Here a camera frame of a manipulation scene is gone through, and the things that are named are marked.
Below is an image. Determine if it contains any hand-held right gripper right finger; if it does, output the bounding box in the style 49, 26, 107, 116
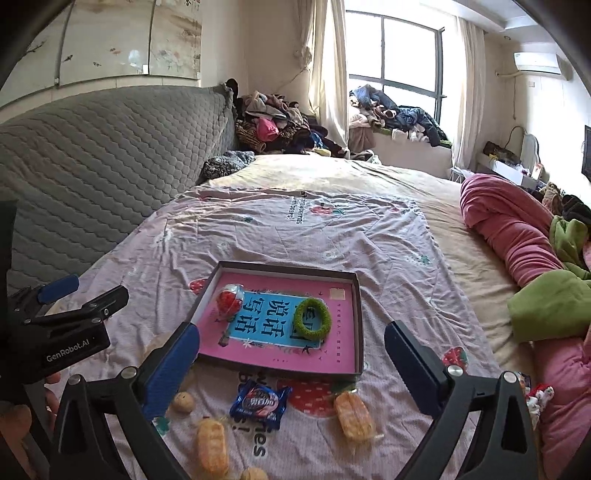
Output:
383, 319, 541, 480

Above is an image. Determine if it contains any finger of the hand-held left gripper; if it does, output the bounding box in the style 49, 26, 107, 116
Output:
8, 274, 81, 319
32, 285, 130, 326

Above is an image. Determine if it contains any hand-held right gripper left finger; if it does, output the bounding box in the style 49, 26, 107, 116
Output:
48, 322, 201, 480

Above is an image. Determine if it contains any shallow grey cardboard box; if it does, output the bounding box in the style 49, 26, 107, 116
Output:
187, 261, 365, 381

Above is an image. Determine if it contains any bread packet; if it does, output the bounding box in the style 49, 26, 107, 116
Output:
333, 390, 384, 444
196, 418, 230, 478

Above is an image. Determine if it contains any blue cookie packet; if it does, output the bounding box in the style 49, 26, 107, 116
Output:
229, 379, 294, 432

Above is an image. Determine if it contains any person's left hand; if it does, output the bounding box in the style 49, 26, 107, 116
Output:
0, 371, 63, 480

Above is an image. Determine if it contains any red wrapped ball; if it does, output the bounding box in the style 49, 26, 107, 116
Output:
215, 285, 245, 321

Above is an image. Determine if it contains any red white patterned cloth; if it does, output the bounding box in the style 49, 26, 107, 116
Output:
517, 371, 555, 430

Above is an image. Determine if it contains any grey quilted headboard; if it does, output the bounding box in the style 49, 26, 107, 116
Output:
0, 85, 241, 296

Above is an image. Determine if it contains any green cloth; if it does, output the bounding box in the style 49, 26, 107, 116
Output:
508, 217, 591, 344

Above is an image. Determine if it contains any pink strawberry printed sheet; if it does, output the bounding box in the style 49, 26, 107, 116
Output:
46, 187, 504, 480

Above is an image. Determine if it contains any pink blanket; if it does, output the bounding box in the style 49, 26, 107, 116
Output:
459, 173, 591, 480

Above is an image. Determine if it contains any dark patterned cloth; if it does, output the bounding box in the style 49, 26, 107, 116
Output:
199, 150, 257, 185

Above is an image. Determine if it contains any beige bed sheet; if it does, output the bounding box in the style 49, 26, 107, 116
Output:
203, 152, 536, 370

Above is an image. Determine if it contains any cluttered white desk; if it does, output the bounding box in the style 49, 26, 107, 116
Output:
475, 141, 555, 190

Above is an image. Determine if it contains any pile of dark clothes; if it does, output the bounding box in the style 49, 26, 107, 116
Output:
542, 182, 591, 222

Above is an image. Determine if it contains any pile of mixed clothes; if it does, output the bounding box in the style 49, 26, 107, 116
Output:
233, 78, 352, 160

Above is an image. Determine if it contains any pile of clothes on windowsill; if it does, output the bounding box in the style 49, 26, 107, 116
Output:
348, 84, 451, 148

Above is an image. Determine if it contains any cream curtain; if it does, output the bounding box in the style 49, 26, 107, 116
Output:
307, 0, 352, 125
450, 16, 488, 171

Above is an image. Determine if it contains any window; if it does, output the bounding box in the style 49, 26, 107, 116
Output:
345, 9, 448, 112

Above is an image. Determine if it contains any white air conditioner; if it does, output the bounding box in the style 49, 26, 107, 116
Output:
512, 52, 573, 80

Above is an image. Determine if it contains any green fuzzy ring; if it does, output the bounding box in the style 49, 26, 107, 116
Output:
294, 298, 332, 337

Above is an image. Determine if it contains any painted wall panel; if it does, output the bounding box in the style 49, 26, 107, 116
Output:
0, 0, 204, 112

